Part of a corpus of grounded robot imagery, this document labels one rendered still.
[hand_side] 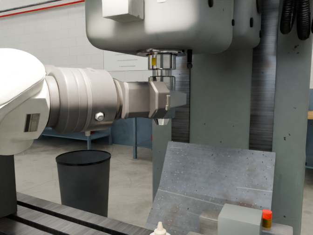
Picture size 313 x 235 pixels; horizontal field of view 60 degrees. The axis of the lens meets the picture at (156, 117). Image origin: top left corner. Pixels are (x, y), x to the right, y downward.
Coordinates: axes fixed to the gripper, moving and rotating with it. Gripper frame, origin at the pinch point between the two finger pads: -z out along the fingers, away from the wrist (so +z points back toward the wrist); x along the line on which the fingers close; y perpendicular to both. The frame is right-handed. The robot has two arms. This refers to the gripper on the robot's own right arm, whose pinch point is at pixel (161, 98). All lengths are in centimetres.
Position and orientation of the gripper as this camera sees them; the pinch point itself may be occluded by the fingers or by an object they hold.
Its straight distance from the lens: 46.6
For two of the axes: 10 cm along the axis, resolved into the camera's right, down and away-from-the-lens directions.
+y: -0.1, 9.9, 1.1
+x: -6.0, -0.9, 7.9
